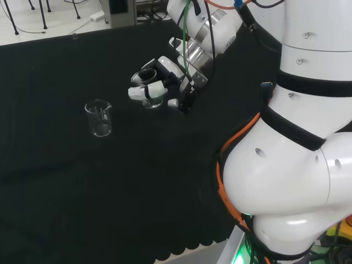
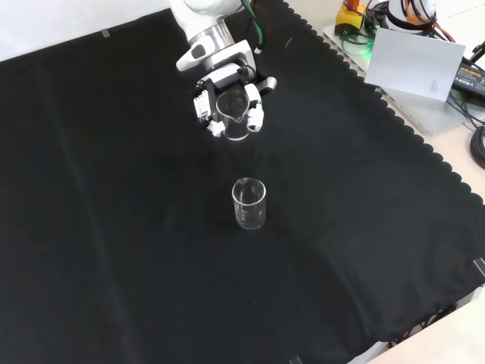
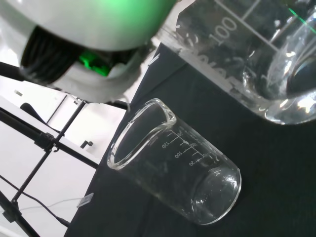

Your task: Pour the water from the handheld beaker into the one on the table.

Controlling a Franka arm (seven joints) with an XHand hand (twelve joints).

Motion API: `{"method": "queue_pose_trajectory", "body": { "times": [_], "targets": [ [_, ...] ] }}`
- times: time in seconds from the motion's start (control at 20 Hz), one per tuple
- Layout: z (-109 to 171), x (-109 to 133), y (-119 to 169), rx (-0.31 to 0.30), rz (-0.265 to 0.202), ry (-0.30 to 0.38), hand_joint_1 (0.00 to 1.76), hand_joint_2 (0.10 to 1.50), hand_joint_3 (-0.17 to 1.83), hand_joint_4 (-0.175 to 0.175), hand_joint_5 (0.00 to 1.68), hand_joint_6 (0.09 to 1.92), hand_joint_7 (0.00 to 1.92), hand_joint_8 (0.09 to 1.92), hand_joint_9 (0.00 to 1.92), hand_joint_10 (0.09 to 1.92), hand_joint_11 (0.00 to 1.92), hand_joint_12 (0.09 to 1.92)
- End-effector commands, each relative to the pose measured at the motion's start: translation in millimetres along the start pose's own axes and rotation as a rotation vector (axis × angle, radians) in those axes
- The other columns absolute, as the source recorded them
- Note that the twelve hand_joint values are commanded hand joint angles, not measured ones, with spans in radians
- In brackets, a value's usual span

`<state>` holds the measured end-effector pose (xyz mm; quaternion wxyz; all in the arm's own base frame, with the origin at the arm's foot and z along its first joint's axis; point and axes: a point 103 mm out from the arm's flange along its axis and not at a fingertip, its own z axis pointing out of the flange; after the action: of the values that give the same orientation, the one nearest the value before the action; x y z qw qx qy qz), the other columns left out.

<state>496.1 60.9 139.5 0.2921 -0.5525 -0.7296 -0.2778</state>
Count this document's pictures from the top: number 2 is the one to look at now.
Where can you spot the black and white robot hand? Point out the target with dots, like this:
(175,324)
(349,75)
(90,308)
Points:
(254,99)

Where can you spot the clear glass beaker with graduations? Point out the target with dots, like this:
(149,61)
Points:
(233,113)

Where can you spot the yellow stop button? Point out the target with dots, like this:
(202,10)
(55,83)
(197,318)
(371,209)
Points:
(350,15)

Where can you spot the pale board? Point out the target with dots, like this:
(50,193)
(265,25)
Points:
(413,64)

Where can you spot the grey tape strip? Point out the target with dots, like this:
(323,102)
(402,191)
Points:
(295,360)
(105,33)
(479,266)

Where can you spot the black cloth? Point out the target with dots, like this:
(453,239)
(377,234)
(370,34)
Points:
(151,227)

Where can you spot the black power adapter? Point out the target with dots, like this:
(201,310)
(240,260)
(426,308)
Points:
(470,77)

